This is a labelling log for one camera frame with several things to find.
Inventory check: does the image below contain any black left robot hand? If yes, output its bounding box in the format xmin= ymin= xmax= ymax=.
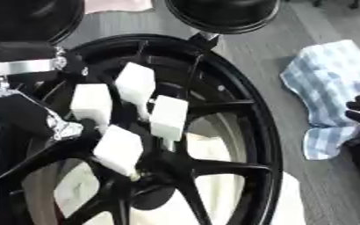
xmin=0 ymin=40 xmax=104 ymax=148

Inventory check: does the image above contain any black spoked wheel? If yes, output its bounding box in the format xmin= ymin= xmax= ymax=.
xmin=0 ymin=33 xmax=286 ymax=225

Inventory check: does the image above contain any blue white checked cloth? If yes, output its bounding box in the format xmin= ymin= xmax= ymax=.
xmin=278 ymin=39 xmax=360 ymax=161

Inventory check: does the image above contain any black round tyre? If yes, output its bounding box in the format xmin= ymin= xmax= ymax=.
xmin=0 ymin=0 xmax=87 ymax=46

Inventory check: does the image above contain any pale pink cloth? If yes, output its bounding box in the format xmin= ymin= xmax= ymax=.
xmin=83 ymin=0 xmax=155 ymax=15

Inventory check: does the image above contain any white sheet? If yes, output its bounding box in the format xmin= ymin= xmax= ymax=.
xmin=52 ymin=116 xmax=308 ymax=225

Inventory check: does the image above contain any black round rimmed disc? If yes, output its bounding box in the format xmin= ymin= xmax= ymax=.
xmin=162 ymin=0 xmax=284 ymax=35

